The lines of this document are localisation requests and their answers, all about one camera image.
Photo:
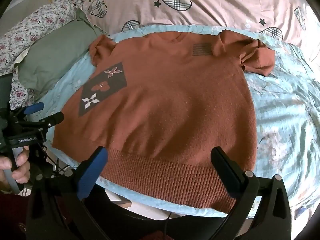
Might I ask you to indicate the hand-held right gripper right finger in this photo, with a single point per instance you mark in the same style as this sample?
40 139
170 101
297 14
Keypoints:
226 168

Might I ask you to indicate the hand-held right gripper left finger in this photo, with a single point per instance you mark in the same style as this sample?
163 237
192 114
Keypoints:
92 173

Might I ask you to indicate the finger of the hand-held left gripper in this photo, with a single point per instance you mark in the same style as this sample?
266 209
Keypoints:
33 107
51 121

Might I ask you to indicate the rust orange knit sweater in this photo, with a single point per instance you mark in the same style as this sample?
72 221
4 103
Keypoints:
162 110

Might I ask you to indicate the person's left hand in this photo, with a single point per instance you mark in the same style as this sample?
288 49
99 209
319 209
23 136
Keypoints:
17 167

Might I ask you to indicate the green pillow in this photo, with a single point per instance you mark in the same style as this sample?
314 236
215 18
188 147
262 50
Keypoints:
57 52

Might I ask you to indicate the light blue floral quilt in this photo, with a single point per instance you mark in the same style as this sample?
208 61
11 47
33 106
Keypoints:
280 120

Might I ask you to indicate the pink heart-print duvet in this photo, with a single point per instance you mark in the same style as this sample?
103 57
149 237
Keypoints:
215 2

